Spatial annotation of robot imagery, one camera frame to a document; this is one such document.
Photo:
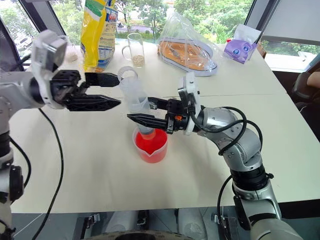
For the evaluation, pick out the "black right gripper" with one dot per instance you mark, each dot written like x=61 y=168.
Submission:
x=176 y=117

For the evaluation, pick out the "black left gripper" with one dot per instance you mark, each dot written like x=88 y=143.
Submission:
x=66 y=82

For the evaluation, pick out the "clear plastic measuring cylinder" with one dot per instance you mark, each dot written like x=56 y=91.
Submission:
x=133 y=93

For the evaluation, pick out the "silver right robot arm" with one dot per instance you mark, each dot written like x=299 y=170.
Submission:
x=240 y=147

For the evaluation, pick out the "person's bare forearm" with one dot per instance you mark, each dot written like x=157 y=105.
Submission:
x=314 y=79

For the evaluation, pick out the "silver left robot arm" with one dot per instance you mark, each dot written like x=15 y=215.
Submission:
x=15 y=90

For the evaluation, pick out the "clear cup with red liquid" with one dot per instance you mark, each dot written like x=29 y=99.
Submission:
x=151 y=150

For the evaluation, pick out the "small clear plastic cup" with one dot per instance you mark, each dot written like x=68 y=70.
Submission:
x=72 y=56

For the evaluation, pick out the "glass mug with beans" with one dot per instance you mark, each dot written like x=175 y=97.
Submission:
x=136 y=51

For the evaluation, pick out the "yellow snack bag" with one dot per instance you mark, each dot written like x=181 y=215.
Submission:
x=98 y=32

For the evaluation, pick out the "orange bread loaf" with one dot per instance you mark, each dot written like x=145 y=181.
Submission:
x=185 y=56

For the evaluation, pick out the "white oval tray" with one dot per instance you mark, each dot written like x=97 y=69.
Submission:
x=207 y=71

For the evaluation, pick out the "clear plastic bag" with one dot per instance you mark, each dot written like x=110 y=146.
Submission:
x=187 y=32

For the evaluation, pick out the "black mesh chair back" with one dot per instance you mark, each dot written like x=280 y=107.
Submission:
x=7 y=47

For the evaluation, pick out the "purple and white pouch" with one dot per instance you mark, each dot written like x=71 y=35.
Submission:
x=240 y=51

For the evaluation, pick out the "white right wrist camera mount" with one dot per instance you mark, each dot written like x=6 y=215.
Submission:
x=190 y=85

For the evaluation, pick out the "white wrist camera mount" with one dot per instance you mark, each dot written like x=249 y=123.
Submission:
x=41 y=53
x=190 y=85

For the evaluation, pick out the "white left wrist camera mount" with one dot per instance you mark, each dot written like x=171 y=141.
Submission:
x=41 y=53

